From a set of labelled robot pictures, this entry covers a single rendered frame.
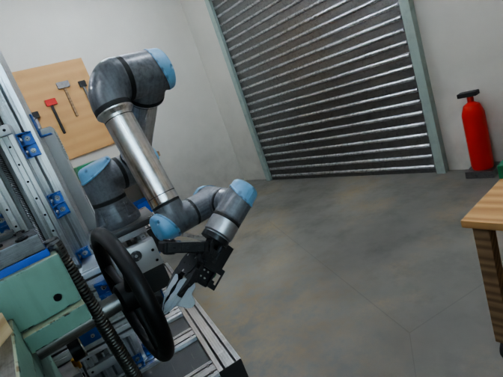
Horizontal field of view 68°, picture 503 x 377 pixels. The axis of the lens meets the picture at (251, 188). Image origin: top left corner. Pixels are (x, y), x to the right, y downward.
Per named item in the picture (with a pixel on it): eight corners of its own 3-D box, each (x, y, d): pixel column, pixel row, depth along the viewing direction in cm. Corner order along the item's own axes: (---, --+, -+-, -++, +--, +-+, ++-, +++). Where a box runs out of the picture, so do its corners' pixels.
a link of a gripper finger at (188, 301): (185, 326, 83) (206, 289, 86) (164, 315, 81) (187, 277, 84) (179, 322, 86) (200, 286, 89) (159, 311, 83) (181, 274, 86)
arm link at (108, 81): (69, 56, 86) (171, 241, 87) (113, 47, 92) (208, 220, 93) (64, 81, 95) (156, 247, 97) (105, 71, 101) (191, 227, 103)
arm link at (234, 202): (245, 192, 102) (266, 195, 96) (224, 227, 98) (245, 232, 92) (227, 176, 98) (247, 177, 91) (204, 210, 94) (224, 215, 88)
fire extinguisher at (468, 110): (503, 167, 265) (489, 84, 250) (494, 177, 254) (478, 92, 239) (475, 168, 279) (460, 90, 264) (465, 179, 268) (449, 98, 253)
